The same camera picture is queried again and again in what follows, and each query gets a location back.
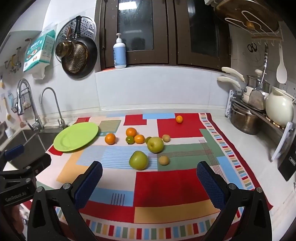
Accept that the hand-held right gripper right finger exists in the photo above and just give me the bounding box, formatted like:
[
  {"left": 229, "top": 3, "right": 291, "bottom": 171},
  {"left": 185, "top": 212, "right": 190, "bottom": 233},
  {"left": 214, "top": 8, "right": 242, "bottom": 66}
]
[{"left": 196, "top": 161, "right": 273, "bottom": 241}]

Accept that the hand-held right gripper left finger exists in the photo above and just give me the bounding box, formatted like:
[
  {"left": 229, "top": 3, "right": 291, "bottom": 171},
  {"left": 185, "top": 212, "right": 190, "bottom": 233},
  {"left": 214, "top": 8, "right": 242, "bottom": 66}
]
[{"left": 27, "top": 161, "right": 103, "bottom": 241}]

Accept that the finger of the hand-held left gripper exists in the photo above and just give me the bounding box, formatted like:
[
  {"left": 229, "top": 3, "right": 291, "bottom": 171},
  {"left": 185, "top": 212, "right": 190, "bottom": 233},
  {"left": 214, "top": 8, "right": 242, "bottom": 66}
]
[
  {"left": 0, "top": 144, "right": 25, "bottom": 163},
  {"left": 0, "top": 153, "right": 52, "bottom": 180}
]

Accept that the green plate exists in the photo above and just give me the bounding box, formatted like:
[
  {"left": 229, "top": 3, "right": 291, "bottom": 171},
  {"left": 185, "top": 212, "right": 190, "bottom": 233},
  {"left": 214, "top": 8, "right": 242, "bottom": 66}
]
[{"left": 53, "top": 122, "right": 99, "bottom": 153}]

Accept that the green apple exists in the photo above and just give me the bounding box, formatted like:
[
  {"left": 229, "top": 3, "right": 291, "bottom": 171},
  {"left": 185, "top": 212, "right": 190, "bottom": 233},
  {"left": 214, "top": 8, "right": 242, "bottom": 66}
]
[{"left": 129, "top": 151, "right": 149, "bottom": 171}]

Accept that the yellow-green apple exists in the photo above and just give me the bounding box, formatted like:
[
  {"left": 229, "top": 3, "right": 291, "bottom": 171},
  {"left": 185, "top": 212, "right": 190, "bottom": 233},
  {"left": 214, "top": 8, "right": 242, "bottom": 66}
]
[{"left": 147, "top": 136, "right": 164, "bottom": 154}]

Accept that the steel kitchen sink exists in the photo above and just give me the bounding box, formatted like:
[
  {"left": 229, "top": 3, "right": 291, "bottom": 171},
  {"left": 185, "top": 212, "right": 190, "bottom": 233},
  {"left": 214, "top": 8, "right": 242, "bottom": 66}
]
[{"left": 0, "top": 128, "right": 58, "bottom": 160}]

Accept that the chrome spring faucet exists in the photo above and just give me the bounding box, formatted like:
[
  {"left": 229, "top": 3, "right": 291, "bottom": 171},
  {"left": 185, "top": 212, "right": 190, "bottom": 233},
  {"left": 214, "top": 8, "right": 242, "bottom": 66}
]
[{"left": 17, "top": 79, "right": 44, "bottom": 131}]

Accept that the colourful patterned cloth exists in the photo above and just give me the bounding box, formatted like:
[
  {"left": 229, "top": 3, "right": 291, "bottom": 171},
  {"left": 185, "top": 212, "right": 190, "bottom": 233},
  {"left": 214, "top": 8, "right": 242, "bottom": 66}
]
[{"left": 45, "top": 113, "right": 273, "bottom": 241}]

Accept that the chrome gooseneck faucet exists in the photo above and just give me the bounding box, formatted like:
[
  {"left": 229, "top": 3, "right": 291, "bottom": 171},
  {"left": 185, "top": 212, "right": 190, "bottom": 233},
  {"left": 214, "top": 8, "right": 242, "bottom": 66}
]
[{"left": 41, "top": 87, "right": 69, "bottom": 129}]

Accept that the stainless steel pot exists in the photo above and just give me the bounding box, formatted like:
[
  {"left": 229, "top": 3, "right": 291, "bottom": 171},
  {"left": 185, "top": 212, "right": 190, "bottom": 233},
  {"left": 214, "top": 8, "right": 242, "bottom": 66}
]
[{"left": 230, "top": 102, "right": 262, "bottom": 135}]

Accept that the black box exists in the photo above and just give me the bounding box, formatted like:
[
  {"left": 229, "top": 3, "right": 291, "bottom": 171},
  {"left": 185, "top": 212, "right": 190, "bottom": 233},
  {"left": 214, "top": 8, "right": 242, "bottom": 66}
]
[{"left": 277, "top": 148, "right": 296, "bottom": 181}]

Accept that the metal dish rack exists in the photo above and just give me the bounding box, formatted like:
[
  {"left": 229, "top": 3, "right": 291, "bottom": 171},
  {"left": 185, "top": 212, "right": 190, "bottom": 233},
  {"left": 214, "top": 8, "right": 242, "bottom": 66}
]
[{"left": 225, "top": 89, "right": 296, "bottom": 163}]

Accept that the white pot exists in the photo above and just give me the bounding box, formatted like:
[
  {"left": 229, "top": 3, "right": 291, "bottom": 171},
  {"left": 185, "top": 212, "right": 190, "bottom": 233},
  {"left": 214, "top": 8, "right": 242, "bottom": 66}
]
[{"left": 242, "top": 86, "right": 255, "bottom": 103}]

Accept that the steel ladle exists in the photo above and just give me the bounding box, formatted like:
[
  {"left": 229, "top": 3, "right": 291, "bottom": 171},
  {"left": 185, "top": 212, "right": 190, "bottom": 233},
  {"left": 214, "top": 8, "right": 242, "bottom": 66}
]
[{"left": 248, "top": 44, "right": 270, "bottom": 111}]

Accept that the white ceramic pitcher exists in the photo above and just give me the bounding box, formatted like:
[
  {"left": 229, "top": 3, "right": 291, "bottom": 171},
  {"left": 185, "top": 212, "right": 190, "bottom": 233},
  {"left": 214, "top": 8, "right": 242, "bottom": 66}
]
[{"left": 265, "top": 87, "right": 295, "bottom": 127}]

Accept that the teal paper towel pack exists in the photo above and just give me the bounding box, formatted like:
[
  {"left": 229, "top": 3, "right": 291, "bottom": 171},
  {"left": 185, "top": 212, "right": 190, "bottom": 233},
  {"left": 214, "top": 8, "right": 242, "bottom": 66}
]
[{"left": 23, "top": 30, "right": 56, "bottom": 72}]

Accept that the brass mesh strainer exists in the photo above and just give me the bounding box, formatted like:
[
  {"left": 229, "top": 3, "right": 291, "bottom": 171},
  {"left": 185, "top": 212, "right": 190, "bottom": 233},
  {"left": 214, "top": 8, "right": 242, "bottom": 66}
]
[{"left": 63, "top": 43, "right": 89, "bottom": 74}]

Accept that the steel lid white knob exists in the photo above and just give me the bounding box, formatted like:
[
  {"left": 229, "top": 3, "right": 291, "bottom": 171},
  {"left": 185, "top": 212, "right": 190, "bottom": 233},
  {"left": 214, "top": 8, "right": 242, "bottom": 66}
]
[{"left": 246, "top": 69, "right": 270, "bottom": 93}]

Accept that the small brass pot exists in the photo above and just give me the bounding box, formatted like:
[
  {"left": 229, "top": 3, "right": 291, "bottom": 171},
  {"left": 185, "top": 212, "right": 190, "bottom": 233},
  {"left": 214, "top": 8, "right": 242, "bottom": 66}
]
[{"left": 55, "top": 27, "right": 74, "bottom": 58}]

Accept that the black frying pan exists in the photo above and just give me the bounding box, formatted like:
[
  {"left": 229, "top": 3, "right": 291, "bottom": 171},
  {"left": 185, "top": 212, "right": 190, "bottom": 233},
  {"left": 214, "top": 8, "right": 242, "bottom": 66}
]
[{"left": 61, "top": 16, "right": 98, "bottom": 79}]

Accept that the blue white pump bottle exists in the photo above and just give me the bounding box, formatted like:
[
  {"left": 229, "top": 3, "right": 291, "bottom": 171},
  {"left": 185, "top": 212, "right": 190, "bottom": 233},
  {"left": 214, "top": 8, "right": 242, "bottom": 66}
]
[{"left": 113, "top": 33, "right": 127, "bottom": 69}]

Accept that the white rice paddle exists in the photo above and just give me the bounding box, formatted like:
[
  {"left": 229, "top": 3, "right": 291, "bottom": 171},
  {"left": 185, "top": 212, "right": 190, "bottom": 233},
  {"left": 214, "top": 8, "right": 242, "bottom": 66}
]
[{"left": 277, "top": 45, "right": 288, "bottom": 84}]

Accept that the perforated metal steamer plate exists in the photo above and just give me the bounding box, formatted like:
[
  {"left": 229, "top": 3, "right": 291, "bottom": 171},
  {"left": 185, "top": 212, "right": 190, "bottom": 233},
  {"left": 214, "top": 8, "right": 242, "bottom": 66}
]
[{"left": 55, "top": 16, "right": 96, "bottom": 63}]

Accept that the round wooden cutting board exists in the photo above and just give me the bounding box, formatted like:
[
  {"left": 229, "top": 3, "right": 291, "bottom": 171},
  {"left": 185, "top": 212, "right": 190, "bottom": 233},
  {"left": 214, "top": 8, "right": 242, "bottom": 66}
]
[{"left": 214, "top": 0, "right": 281, "bottom": 32}]

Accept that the wire sponge basket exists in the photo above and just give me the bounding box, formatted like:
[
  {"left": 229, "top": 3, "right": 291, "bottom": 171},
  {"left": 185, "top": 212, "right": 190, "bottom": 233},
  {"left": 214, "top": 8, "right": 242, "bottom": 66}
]
[{"left": 11, "top": 93, "right": 31, "bottom": 114}]

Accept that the white wall holder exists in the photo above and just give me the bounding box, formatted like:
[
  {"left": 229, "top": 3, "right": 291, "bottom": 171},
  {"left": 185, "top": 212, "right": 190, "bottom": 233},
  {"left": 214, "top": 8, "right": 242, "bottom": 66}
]
[{"left": 32, "top": 66, "right": 50, "bottom": 80}]

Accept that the white pan handle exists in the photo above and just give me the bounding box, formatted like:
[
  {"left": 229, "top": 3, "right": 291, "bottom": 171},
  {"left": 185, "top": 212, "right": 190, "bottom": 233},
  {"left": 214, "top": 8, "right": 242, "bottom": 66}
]
[
  {"left": 221, "top": 67, "right": 245, "bottom": 82},
  {"left": 217, "top": 76, "right": 241, "bottom": 88}
]

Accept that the dark brown window frame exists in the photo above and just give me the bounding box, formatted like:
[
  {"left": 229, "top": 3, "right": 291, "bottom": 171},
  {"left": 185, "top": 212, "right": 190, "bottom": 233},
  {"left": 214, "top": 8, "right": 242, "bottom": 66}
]
[
  {"left": 95, "top": 0, "right": 170, "bottom": 70},
  {"left": 172, "top": 0, "right": 232, "bottom": 70}
]

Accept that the white wire wall rack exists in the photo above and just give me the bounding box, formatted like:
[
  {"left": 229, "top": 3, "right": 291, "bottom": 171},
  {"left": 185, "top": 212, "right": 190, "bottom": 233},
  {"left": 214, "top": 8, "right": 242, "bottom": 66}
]
[{"left": 225, "top": 10, "right": 284, "bottom": 44}]

